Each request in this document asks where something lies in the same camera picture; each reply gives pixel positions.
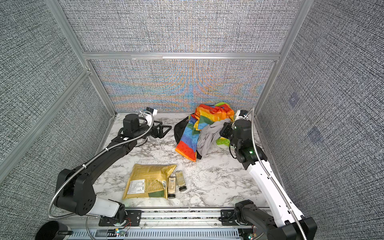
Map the white slotted cable duct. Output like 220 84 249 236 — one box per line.
69 229 241 240

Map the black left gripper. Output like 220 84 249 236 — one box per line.
132 119 170 141

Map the beige tube black cap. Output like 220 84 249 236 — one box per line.
168 177 176 199

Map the gold foil snack bag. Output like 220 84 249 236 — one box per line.
122 164 177 200

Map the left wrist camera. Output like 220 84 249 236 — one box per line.
144 107 158 117

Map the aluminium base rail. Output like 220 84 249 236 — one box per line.
58 207 235 229

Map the grey cloth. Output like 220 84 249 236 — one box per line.
197 119 232 157

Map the left steel cable conduit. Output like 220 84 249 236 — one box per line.
47 110 155 220

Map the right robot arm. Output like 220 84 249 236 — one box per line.
220 119 318 240

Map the right steel cable conduit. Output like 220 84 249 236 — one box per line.
245 107 308 240

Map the rainbow striped cloth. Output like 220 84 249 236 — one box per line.
175 102 235 162

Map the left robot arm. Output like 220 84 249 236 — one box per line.
48 110 172 226

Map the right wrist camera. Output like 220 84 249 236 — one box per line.
234 110 249 121

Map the steel cable conduit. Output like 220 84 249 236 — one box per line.
47 110 155 220
245 107 308 240

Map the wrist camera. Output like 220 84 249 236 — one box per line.
234 110 249 121
144 107 158 117

